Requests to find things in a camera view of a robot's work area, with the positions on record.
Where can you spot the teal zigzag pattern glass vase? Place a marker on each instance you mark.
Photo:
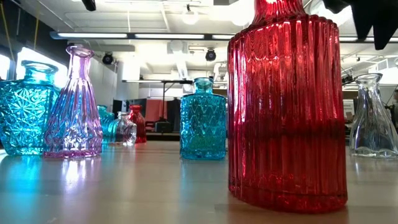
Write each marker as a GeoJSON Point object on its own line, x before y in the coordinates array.
{"type": "Point", "coordinates": [202, 124]}

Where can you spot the red fluted oval glass vase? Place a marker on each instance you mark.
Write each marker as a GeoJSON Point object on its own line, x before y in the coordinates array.
{"type": "Point", "coordinates": [286, 124]}

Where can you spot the long ceiling light strip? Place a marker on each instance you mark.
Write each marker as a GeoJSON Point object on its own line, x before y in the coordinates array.
{"type": "Point", "coordinates": [93, 35]}

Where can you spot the short ceiling light strip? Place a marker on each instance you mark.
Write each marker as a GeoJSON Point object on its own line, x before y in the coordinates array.
{"type": "Point", "coordinates": [346, 39]}

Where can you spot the dark background monitor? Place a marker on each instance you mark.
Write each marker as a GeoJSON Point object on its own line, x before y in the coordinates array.
{"type": "Point", "coordinates": [119, 105]}

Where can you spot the person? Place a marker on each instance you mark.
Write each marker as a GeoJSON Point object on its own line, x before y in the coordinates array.
{"type": "Point", "coordinates": [395, 109]}

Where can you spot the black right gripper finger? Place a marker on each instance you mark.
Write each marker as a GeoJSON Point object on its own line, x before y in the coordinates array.
{"type": "Point", "coordinates": [385, 21]}
{"type": "Point", "coordinates": [362, 18]}

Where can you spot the narrow bright window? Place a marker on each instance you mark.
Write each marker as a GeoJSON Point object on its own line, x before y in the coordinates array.
{"type": "Point", "coordinates": [3, 67]}

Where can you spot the black ceiling spotlight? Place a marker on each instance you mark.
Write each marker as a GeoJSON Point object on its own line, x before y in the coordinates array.
{"type": "Point", "coordinates": [210, 55]}
{"type": "Point", "coordinates": [108, 59]}

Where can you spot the white round pendant lamp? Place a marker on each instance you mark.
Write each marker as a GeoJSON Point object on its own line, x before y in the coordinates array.
{"type": "Point", "coordinates": [241, 20]}
{"type": "Point", "coordinates": [190, 17]}

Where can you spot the large bright window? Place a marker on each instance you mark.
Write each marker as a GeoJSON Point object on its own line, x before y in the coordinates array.
{"type": "Point", "coordinates": [37, 62]}

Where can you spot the black box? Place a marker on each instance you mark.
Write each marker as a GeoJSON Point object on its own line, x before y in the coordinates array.
{"type": "Point", "coordinates": [163, 127]}

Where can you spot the clear tall cone glass vase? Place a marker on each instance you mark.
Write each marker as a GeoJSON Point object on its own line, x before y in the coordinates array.
{"type": "Point", "coordinates": [371, 124]}

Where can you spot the red partition panel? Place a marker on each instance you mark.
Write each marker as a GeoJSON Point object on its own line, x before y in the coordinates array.
{"type": "Point", "coordinates": [155, 110]}

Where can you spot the pink tall cone glass vase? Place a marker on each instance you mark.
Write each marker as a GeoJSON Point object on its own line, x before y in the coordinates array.
{"type": "Point", "coordinates": [74, 118]}

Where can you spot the teal round glass vase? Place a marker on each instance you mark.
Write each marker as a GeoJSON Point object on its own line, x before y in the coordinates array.
{"type": "Point", "coordinates": [105, 124]}

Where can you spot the teal star pattern square vase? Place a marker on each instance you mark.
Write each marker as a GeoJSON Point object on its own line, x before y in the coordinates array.
{"type": "Point", "coordinates": [21, 109]}

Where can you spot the red small bottle glass vase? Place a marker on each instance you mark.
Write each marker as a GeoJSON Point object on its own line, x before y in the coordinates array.
{"type": "Point", "coordinates": [140, 124]}

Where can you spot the clear round squat glass vase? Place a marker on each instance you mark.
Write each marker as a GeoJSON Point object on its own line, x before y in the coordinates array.
{"type": "Point", "coordinates": [124, 130]}

